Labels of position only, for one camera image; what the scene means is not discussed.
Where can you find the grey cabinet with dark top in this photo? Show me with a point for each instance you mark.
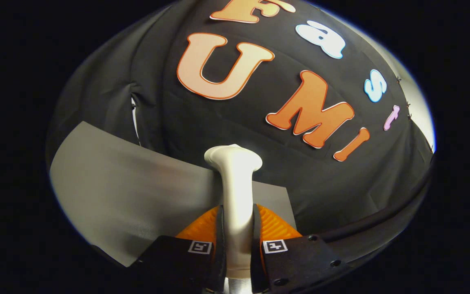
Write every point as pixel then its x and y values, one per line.
pixel 116 183

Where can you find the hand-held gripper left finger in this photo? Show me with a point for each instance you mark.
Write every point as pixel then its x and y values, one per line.
pixel 178 265

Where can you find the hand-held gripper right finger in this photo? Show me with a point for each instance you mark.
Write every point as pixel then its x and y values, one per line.
pixel 300 265

